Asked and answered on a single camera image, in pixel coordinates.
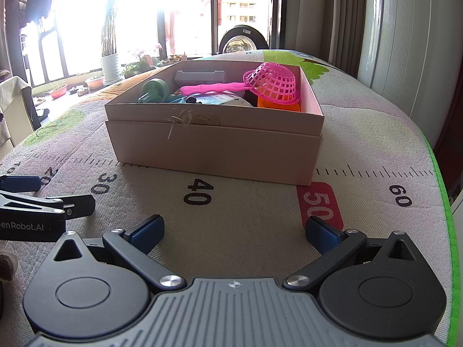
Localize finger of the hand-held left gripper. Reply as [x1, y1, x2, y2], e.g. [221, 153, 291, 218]
[0, 175, 44, 192]
[0, 190, 96, 218]

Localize orange plastic toy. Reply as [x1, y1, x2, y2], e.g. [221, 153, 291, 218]
[257, 96, 302, 111]

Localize grey curtain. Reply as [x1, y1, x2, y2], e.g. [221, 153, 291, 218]
[286, 0, 367, 76]

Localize white ribbed plant pot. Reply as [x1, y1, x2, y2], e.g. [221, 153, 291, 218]
[100, 53, 121, 83]

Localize pink plastic toy strainer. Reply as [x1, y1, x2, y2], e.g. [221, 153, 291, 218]
[180, 62, 302, 106]

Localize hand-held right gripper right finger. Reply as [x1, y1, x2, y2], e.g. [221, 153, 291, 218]
[283, 216, 416, 291]

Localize white panel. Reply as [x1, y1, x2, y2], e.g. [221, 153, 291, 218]
[358, 0, 463, 131]

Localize flowering potted plant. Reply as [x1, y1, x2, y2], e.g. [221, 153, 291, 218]
[121, 43, 164, 77]

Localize chair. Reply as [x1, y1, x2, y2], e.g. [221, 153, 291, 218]
[0, 76, 51, 147]

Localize teal plastic crank handle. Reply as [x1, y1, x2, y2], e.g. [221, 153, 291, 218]
[137, 78, 170, 103]

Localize pink cardboard box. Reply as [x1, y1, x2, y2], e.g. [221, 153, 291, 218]
[105, 60, 325, 187]

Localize person's left hand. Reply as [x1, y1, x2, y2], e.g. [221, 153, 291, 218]
[0, 251, 18, 283]

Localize pale blue battery charger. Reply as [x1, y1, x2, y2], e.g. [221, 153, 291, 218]
[174, 69, 232, 84]

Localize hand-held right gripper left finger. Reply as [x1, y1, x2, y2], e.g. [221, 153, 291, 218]
[54, 214, 185, 291]

